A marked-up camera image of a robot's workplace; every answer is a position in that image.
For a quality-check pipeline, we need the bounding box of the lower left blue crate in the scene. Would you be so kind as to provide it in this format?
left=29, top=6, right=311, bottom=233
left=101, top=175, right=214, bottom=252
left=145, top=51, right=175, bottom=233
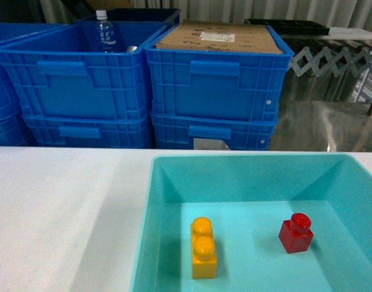
left=22, top=115, right=152, bottom=148

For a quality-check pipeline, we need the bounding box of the black plastic tray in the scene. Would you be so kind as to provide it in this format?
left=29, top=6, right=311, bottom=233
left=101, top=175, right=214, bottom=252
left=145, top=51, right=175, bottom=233
left=244, top=18, right=329, bottom=36

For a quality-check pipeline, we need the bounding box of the far left blue crate stack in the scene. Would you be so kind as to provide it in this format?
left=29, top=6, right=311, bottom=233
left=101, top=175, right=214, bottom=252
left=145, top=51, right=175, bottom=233
left=0, top=23, right=63, bottom=147

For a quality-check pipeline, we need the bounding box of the white foam board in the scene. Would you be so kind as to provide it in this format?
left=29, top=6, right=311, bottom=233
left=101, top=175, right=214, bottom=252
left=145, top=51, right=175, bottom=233
left=328, top=27, right=372, bottom=40

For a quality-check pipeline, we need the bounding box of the brown cardboard box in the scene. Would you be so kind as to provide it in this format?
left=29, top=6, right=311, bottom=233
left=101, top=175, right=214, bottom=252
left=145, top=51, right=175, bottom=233
left=155, top=21, right=283, bottom=54

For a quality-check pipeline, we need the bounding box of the clear plastic water bottle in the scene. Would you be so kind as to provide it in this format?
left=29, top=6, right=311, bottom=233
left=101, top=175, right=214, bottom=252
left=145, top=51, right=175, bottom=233
left=94, top=9, right=123, bottom=53

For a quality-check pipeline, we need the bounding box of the teal plastic tray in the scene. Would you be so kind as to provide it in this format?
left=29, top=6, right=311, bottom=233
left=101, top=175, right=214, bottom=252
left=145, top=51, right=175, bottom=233
left=130, top=153, right=372, bottom=291

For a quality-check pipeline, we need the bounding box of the yellow two-stud toy block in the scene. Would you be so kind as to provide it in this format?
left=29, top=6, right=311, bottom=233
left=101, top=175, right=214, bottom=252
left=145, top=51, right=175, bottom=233
left=190, top=217, right=218, bottom=279

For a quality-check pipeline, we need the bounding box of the dark blue rear crate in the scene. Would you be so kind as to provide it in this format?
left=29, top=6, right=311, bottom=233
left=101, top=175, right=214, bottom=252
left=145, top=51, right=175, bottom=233
left=74, top=8, right=181, bottom=28

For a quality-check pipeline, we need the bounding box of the lower right blue crate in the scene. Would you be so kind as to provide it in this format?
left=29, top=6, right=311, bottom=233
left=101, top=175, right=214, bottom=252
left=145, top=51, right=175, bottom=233
left=151, top=113, right=278, bottom=151

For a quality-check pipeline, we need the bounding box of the expandable roller conveyor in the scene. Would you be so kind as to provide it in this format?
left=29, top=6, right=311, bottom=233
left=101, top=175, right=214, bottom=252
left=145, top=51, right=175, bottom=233
left=281, top=38, right=372, bottom=106

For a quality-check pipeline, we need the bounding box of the upper left blue crate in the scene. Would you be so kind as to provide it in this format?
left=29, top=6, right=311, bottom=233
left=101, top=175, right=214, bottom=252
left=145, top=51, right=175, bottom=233
left=0, top=21, right=166, bottom=120

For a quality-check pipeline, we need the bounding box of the upper right blue crate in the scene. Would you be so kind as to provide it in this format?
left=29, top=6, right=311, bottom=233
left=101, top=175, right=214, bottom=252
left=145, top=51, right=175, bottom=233
left=146, top=25, right=294, bottom=122

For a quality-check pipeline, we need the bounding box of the red toy block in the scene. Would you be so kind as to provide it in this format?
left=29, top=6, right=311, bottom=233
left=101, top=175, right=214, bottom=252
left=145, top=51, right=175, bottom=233
left=278, top=213, right=314, bottom=254

